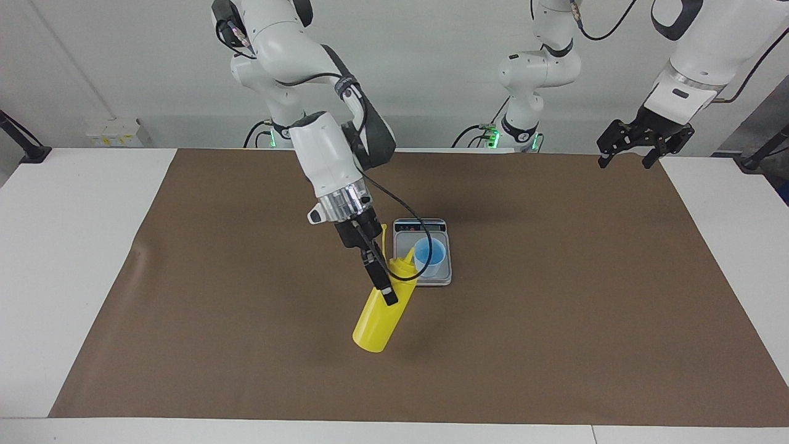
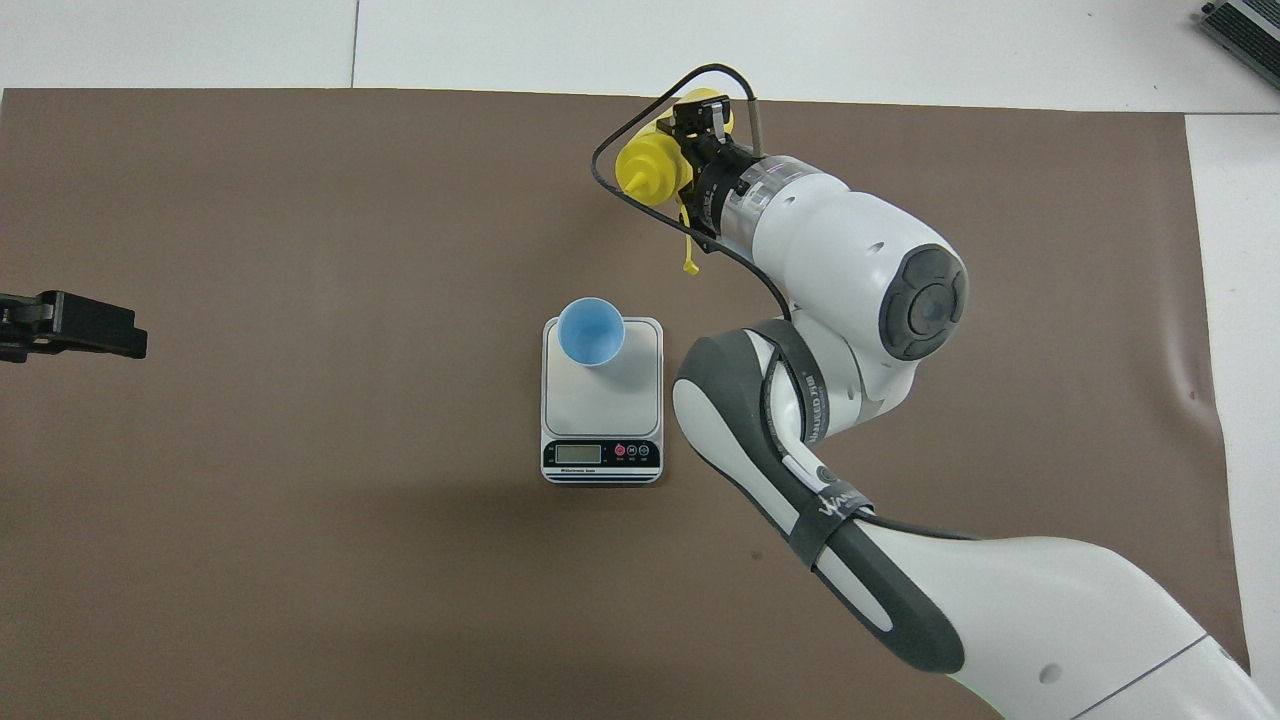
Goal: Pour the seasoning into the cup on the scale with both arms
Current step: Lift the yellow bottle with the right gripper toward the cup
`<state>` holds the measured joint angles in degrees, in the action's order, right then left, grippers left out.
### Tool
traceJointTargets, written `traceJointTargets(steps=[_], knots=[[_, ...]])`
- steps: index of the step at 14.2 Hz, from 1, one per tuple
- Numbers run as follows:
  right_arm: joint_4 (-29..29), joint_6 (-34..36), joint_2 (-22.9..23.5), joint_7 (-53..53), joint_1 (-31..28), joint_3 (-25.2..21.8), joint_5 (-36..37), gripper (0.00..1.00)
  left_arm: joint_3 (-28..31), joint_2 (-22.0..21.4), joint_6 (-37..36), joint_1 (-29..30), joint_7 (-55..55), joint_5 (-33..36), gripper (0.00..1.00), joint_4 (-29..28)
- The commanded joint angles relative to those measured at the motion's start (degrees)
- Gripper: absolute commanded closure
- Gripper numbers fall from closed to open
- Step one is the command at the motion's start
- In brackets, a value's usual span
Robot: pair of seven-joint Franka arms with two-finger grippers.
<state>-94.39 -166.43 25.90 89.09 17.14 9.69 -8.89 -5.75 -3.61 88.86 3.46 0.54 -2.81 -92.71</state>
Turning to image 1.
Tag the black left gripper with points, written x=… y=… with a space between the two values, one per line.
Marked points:
x=650 y=132

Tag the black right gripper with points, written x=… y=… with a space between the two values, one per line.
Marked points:
x=348 y=234

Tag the light blue plastic cup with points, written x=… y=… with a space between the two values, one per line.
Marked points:
x=431 y=256

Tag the yellow squeeze bottle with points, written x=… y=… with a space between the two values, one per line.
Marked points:
x=376 y=327

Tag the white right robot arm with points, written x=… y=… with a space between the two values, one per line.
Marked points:
x=320 y=148

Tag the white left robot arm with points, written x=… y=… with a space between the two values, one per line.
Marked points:
x=709 y=55

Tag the silver digital kitchen scale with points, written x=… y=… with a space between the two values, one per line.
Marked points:
x=439 y=227

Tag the brown table mat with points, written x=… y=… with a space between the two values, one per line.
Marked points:
x=431 y=370

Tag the black clamp stand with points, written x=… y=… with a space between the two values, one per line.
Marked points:
x=755 y=160
x=34 y=151

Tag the white wall socket strip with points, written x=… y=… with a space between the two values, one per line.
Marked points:
x=111 y=132

